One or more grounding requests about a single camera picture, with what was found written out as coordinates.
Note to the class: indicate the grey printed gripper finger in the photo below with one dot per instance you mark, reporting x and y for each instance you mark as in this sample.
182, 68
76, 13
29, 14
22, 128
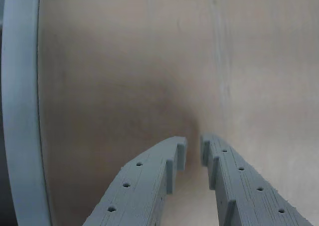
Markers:
249, 198
139, 191

